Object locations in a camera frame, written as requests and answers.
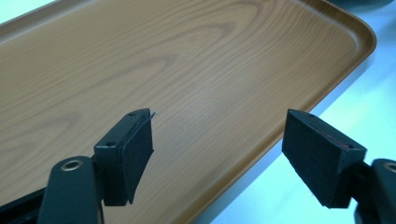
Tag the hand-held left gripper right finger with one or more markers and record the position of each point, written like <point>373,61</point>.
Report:
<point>320,155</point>

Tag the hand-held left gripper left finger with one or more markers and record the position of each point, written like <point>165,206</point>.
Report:
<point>124,161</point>

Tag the wood-grain brown tray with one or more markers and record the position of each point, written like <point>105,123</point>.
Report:
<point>193,77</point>

